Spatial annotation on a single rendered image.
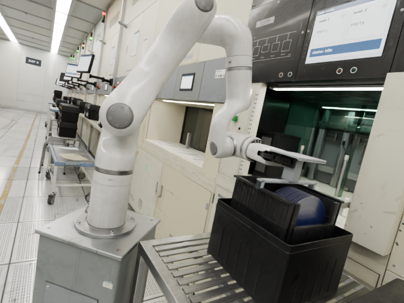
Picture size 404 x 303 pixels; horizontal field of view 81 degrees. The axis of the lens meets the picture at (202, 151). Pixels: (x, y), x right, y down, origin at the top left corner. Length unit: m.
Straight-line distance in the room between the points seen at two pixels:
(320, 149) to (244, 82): 1.29
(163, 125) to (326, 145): 1.61
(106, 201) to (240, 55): 0.62
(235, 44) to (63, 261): 0.83
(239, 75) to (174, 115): 1.94
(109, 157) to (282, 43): 0.93
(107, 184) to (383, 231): 0.82
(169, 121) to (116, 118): 2.03
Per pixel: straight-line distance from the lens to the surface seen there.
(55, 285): 0.90
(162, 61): 0.76
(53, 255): 0.86
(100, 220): 0.82
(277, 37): 1.32
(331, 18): 1.18
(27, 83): 14.26
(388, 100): 0.92
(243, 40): 0.85
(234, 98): 0.83
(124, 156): 0.76
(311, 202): 0.69
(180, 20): 0.77
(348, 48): 1.08
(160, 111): 2.64
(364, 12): 1.12
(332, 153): 2.02
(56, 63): 14.31
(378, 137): 0.90
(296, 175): 0.71
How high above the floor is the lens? 1.15
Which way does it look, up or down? 7 degrees down
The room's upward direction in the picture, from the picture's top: 11 degrees clockwise
